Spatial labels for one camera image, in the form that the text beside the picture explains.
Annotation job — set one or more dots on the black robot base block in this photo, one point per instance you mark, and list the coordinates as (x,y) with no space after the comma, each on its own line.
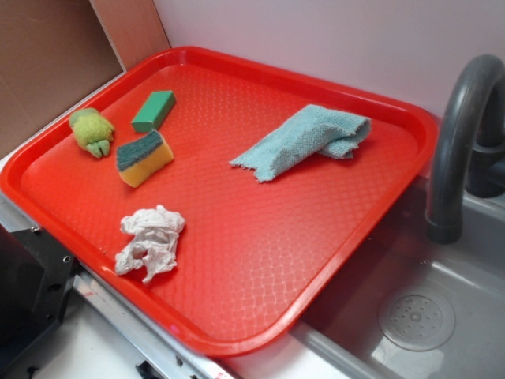
(37,273)

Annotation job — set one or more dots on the green rectangular block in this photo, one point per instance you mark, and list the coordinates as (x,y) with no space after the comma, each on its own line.
(154,111)

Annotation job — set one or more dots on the yellow green scrub sponge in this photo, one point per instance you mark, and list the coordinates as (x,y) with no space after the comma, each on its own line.
(137,161)

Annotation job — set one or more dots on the green plush animal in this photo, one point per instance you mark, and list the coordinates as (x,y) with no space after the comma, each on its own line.
(92,131)

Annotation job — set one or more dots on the light blue cloth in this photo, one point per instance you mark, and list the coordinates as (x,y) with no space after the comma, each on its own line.
(312,130)

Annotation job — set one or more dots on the grey toy faucet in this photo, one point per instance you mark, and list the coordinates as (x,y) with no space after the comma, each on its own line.
(469,156)

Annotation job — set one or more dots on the brown cardboard panel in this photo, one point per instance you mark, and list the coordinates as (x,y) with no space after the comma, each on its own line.
(56,53)

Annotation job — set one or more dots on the grey plastic sink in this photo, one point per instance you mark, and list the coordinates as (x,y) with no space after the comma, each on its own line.
(405,307)

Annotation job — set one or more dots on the crumpled white paper towel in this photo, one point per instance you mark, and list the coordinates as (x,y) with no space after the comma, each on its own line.
(155,233)

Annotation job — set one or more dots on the red plastic tray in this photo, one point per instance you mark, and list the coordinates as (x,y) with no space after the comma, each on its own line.
(252,256)

